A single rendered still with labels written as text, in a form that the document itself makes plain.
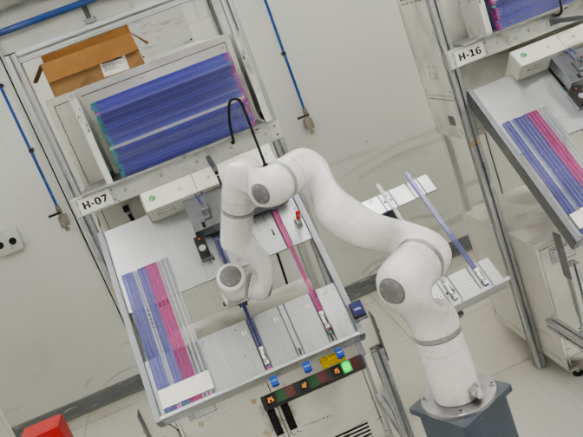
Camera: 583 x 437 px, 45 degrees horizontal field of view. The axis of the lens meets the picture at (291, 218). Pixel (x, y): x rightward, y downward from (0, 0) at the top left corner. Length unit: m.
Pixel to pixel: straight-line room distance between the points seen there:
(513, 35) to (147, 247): 1.54
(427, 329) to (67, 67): 1.73
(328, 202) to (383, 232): 0.15
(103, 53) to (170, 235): 0.76
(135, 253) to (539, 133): 1.48
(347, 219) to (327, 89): 2.47
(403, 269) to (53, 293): 2.90
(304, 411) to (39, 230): 2.04
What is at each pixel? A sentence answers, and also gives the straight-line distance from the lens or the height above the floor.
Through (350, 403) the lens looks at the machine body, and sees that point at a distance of 2.71.
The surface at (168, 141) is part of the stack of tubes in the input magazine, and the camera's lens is 2.48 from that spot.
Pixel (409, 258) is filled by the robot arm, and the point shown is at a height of 1.11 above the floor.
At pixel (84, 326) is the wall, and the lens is 4.26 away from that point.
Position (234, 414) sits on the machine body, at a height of 0.47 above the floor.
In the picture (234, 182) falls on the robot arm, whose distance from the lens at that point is 1.84.
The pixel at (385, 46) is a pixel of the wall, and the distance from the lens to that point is 4.19.
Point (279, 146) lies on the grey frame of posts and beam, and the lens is 2.58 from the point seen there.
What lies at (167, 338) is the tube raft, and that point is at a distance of 2.34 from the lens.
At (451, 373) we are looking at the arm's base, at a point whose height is 0.80.
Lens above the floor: 1.70
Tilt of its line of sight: 15 degrees down
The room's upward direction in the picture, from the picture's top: 21 degrees counter-clockwise
